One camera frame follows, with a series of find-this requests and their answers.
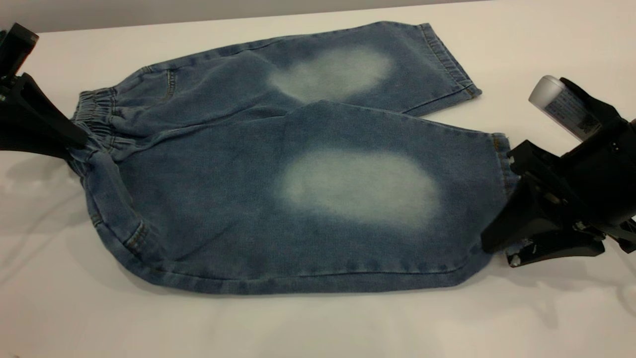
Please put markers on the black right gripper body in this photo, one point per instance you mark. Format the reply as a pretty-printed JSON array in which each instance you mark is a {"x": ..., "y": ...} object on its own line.
[{"x": 601, "y": 174}]

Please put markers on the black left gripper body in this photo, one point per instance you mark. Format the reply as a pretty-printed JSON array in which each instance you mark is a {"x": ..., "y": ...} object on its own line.
[{"x": 17, "y": 47}]

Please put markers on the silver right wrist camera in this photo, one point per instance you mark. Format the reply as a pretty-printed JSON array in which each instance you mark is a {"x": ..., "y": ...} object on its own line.
[{"x": 551, "y": 97}]

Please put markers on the blue denim kids pants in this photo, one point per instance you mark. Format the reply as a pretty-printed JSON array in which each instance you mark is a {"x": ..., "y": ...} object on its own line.
[{"x": 223, "y": 174}]

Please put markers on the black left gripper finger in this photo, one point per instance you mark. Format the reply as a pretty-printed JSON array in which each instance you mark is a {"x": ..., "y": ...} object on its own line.
[{"x": 35, "y": 124}]

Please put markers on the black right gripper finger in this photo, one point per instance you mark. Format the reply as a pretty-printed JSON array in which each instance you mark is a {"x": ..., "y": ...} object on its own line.
[
  {"x": 521, "y": 219},
  {"x": 556, "y": 248}
]

